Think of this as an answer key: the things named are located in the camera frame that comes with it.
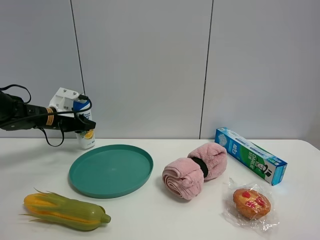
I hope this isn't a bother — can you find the blue green toothpaste box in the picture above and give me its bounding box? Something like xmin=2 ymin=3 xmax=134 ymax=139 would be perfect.
xmin=215 ymin=127 xmax=288 ymax=186

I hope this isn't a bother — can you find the black cable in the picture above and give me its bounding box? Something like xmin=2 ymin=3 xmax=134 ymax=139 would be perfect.
xmin=0 ymin=84 xmax=93 ymax=148

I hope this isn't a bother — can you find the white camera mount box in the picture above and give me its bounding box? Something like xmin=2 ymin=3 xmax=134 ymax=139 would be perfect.
xmin=48 ymin=87 xmax=80 ymax=118

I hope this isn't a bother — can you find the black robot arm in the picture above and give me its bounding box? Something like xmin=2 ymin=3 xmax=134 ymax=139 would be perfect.
xmin=0 ymin=91 xmax=96 ymax=132

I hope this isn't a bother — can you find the wrapped muffin with red topping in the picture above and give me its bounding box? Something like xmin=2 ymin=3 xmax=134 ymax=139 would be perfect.
xmin=221 ymin=178 xmax=280 ymax=235

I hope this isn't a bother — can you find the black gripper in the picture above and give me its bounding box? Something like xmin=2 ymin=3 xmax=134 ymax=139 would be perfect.
xmin=44 ymin=111 xmax=96 ymax=132

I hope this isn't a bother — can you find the pink rolled towel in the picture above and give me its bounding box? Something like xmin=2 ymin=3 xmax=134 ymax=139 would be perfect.
xmin=162 ymin=142 xmax=227 ymax=201

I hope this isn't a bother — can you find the teal round plastic plate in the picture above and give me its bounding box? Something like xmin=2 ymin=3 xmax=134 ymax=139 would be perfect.
xmin=68 ymin=144 xmax=154 ymax=199

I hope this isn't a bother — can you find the toy corn cob green husk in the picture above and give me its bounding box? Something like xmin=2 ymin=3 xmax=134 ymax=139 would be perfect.
xmin=23 ymin=190 xmax=111 ymax=231

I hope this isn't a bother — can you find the white shampoo bottle blue cap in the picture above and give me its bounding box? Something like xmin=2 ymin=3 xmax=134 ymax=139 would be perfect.
xmin=73 ymin=99 xmax=95 ymax=150

